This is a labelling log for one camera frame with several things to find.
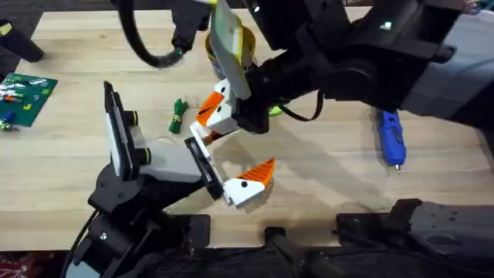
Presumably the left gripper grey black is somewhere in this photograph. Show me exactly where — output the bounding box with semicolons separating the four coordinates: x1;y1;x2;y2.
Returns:
88;121;276;225

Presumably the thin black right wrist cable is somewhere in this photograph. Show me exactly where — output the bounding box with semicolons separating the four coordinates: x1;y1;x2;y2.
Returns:
277;89;324;123

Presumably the green toy vegetable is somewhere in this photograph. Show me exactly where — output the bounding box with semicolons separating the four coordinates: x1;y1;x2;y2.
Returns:
167;98;189;135

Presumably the wrist upright plate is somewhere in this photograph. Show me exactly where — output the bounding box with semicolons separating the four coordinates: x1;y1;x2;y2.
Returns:
209;0;252;100
103;80;136;181

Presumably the green disc with holes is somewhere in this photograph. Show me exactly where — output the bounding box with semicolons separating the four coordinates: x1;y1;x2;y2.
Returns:
268;104;289;118

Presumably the black tube with yellow tape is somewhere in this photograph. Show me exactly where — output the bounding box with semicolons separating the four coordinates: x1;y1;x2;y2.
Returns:
0;19;46;63

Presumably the yellow toy tub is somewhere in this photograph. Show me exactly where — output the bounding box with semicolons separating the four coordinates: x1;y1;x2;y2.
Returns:
204;25;258;80

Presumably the green board with toy blocks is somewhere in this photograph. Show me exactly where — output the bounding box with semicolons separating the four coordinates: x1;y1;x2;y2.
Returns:
0;72;59;131

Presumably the blue electric screwdriver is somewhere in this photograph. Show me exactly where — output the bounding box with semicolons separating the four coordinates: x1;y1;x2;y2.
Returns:
376;109;407;173

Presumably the thick black looped cable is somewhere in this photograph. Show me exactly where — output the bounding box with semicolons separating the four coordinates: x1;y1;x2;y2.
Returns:
115;0;212;70

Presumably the left wrist upright plate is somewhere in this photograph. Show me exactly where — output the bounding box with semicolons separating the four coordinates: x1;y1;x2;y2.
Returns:
103;80;136;181

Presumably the right wrist upright plate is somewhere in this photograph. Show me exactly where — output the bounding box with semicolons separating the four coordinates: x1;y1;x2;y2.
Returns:
209;0;252;100

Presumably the black rail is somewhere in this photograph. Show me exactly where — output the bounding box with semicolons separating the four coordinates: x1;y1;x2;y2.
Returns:
154;214;494;278

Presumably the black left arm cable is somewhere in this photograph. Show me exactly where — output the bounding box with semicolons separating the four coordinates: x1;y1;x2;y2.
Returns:
60;210;97;278

